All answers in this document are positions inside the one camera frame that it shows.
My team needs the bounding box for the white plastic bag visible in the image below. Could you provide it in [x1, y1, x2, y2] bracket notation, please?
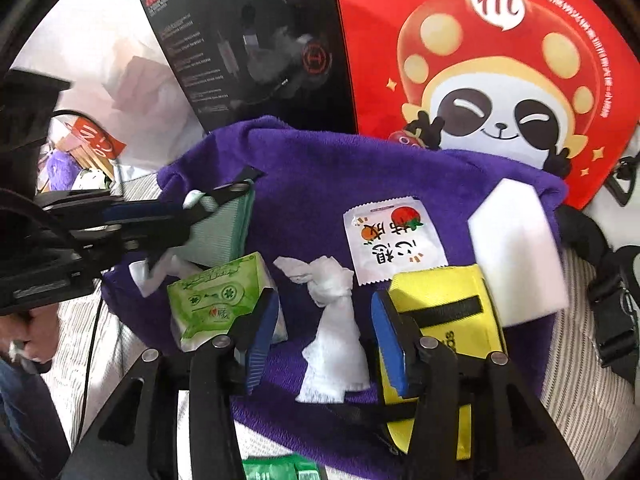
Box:
[10, 0, 206, 181]

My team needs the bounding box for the white tissue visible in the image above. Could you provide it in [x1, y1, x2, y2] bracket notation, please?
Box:
[129, 254, 201, 297]
[274, 255, 372, 405]

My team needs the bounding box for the white bag black logo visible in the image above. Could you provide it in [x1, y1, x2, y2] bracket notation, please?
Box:
[595, 140, 640, 251]

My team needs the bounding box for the pink box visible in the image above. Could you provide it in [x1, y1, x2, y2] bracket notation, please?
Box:
[119, 55, 173, 128]

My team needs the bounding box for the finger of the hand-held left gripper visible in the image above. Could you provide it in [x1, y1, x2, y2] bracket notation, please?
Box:
[67, 221, 195, 267]
[37, 190, 221, 227]

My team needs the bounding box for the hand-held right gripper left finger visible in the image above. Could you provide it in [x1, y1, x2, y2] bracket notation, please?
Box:
[60, 287, 281, 480]

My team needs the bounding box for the white strawberry print wipe packet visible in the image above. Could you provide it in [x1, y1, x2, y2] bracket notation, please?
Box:
[342, 195, 449, 287]

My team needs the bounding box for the purple towel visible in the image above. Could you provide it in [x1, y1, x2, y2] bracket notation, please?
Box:
[100, 115, 571, 480]

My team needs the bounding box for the black headphone box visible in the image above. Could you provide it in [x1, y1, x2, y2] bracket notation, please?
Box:
[141, 0, 358, 133]

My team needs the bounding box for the black bag strap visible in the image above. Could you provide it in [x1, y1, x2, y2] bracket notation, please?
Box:
[555, 155, 640, 383]

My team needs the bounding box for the green packet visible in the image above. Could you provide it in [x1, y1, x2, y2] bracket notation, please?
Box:
[241, 454, 321, 480]

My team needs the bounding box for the yellow pouch black strap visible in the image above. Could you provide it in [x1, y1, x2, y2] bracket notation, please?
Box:
[370, 265, 508, 461]

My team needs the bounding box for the white sponge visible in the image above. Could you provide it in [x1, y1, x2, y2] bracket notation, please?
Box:
[467, 177, 571, 328]

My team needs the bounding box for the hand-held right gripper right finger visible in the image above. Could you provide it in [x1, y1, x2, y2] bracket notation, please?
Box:
[370, 289, 583, 480]

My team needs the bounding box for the green tissue pack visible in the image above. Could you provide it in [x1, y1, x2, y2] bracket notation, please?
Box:
[166, 251, 288, 352]

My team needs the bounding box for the person's left hand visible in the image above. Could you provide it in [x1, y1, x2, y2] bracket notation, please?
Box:
[0, 304, 59, 366]

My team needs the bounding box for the black cable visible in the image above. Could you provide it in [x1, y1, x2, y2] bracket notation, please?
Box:
[50, 109, 126, 406]

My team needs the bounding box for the red panda print bag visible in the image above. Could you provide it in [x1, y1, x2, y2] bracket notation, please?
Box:
[330, 0, 640, 211]

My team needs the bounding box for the green white cloth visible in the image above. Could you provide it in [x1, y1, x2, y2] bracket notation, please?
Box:
[182, 187, 257, 268]

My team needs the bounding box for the person's blue jeans leg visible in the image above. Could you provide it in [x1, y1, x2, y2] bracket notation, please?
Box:
[0, 360, 71, 480]

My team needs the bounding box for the purple plush item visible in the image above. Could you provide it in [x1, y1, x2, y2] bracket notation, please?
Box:
[42, 152, 83, 193]

